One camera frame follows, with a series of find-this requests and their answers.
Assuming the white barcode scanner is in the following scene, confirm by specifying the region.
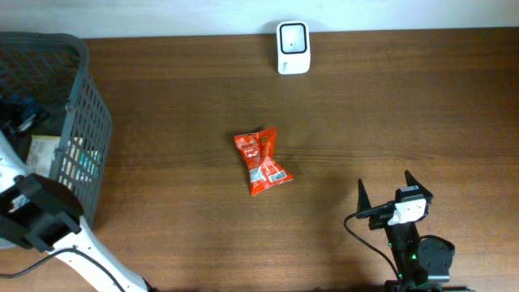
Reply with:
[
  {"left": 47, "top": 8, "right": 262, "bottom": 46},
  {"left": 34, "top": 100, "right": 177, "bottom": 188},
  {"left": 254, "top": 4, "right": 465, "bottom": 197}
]
[{"left": 276, "top": 20, "right": 311, "bottom": 75}]

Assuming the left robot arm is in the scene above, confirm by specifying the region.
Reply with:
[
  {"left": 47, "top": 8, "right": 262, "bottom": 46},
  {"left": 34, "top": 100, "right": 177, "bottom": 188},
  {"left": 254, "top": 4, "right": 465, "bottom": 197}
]
[{"left": 1, "top": 101, "right": 154, "bottom": 291}]

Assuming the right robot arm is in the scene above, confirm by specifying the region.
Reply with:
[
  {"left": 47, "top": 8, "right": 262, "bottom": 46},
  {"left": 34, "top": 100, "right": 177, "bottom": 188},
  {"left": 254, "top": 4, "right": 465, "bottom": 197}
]
[{"left": 344, "top": 170, "right": 469, "bottom": 292}]

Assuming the grey plastic mesh basket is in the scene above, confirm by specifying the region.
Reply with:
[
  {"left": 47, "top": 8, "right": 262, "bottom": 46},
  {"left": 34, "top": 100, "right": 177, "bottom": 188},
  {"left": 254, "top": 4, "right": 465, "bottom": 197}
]
[{"left": 1, "top": 32, "right": 113, "bottom": 224}]

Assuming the yellow wet wipes pack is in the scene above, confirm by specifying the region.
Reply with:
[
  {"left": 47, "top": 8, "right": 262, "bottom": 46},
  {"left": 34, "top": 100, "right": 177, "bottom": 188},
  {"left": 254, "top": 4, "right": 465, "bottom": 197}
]
[{"left": 26, "top": 135, "right": 100, "bottom": 185}]

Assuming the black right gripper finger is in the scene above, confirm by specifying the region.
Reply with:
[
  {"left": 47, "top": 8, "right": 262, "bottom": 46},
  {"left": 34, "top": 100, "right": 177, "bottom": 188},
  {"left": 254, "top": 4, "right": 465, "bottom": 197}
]
[
  {"left": 405, "top": 170, "right": 430, "bottom": 195},
  {"left": 357, "top": 178, "right": 371, "bottom": 213}
]

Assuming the red snack bag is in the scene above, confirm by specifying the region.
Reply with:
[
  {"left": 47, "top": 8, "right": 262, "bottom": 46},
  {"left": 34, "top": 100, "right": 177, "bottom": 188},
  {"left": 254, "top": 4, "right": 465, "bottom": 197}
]
[{"left": 234, "top": 127, "right": 294, "bottom": 196}]

